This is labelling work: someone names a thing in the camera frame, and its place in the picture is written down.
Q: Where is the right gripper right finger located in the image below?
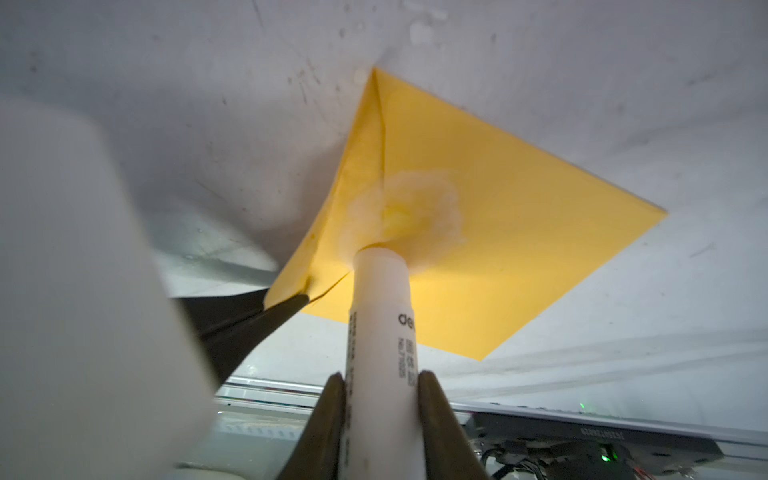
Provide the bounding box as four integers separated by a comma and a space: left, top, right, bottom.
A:
418, 370, 489, 480

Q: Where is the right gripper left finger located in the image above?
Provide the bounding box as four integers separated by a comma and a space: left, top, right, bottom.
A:
277, 373, 346, 480

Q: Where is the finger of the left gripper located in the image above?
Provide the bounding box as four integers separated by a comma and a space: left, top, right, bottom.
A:
176, 289, 267, 339
204, 294, 309, 386

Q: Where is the white glue stick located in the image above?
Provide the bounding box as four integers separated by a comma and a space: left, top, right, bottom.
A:
338, 247, 426, 479

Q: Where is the yellow envelope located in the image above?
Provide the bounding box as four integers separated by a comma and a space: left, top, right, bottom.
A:
265, 69, 665, 360

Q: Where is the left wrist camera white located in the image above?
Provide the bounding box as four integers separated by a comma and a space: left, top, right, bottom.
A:
1, 97, 214, 479

